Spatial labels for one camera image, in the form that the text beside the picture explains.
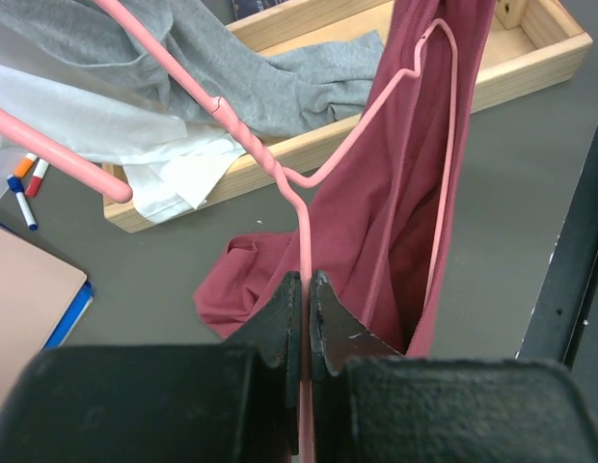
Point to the red capped marker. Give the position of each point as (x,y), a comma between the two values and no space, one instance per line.
(33,187)

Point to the orange capped marker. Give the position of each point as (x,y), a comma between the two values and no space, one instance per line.
(25,165)

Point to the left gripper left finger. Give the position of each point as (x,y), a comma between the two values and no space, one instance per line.
(233,401)

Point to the stack of books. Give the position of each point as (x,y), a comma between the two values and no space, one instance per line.
(245,8)

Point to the white garment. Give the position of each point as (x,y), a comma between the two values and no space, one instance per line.
(171,165)

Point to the grey tank top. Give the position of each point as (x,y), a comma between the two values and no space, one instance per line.
(280,96)

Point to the maroon tank top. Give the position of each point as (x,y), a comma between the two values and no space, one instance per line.
(381,220)

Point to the pink folder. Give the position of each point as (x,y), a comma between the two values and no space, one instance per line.
(41,299)

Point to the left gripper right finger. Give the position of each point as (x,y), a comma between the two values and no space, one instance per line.
(372,405)

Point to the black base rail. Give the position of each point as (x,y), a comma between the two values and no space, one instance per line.
(561,310)

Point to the blue capped marker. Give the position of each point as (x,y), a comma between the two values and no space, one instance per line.
(16,186)

